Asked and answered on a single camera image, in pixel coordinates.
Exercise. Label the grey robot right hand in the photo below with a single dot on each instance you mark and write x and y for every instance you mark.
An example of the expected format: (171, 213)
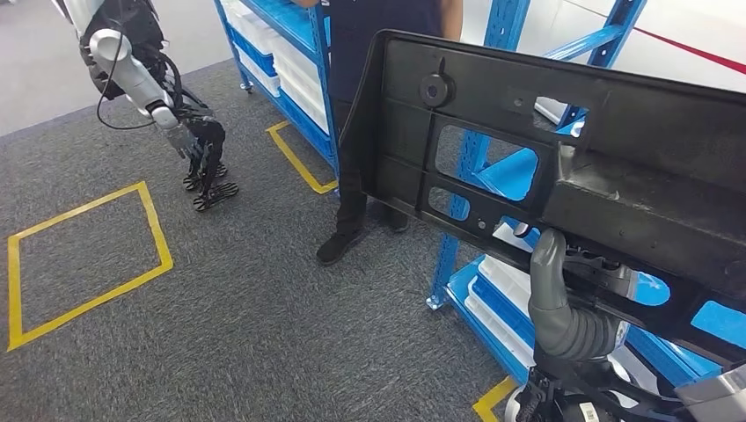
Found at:
(548, 262)

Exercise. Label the bystander robot grey hand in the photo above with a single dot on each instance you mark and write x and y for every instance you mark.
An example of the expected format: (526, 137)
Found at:
(183, 142)

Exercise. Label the black plastic panel part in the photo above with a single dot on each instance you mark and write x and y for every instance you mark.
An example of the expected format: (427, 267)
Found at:
(396, 76)

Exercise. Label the person's forearm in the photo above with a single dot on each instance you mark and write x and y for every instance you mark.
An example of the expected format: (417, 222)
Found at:
(451, 17)

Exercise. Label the blue metal shelf rack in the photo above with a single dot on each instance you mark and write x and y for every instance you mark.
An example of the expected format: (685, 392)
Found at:
(449, 274)
(326, 87)

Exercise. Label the bystander humanoid robot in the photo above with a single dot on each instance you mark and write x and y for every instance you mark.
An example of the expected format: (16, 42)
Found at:
(134, 17)

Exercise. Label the yellow floor tape outline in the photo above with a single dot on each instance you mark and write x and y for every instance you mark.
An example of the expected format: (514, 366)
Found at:
(492, 402)

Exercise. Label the person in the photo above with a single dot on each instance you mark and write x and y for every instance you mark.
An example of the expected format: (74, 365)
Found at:
(379, 17)

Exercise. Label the red barrier belt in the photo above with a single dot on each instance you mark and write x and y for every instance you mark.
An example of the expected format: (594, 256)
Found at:
(699, 54)

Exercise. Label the white car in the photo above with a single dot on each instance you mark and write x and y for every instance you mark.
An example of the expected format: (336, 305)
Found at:
(699, 29)

